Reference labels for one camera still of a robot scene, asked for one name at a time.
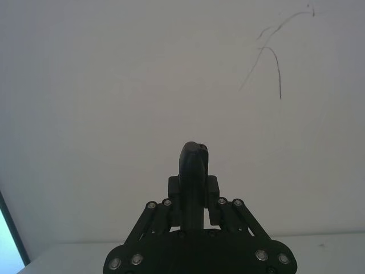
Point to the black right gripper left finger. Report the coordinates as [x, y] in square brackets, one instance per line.
[188, 171]

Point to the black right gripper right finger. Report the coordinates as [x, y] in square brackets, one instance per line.
[213, 188]

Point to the black framed bright screen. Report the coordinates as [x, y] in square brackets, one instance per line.
[8, 228]

